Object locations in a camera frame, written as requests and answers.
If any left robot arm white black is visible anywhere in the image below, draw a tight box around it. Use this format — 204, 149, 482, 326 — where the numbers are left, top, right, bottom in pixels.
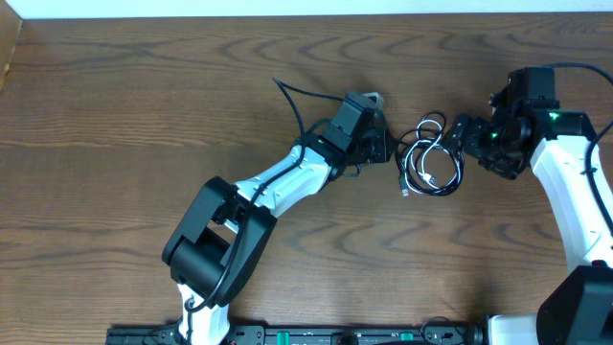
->
162, 92, 394, 344

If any wooden side panel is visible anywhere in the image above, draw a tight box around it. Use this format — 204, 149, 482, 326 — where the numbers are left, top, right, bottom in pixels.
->
0, 0, 23, 90

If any black USB cable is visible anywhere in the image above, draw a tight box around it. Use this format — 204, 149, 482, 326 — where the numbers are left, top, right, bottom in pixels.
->
395, 110, 465, 197

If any white USB cable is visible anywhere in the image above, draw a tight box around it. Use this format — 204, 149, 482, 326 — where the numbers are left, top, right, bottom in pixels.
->
404, 119, 464, 194

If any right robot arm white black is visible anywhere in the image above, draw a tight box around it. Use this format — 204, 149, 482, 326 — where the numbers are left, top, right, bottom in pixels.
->
443, 64, 612, 345

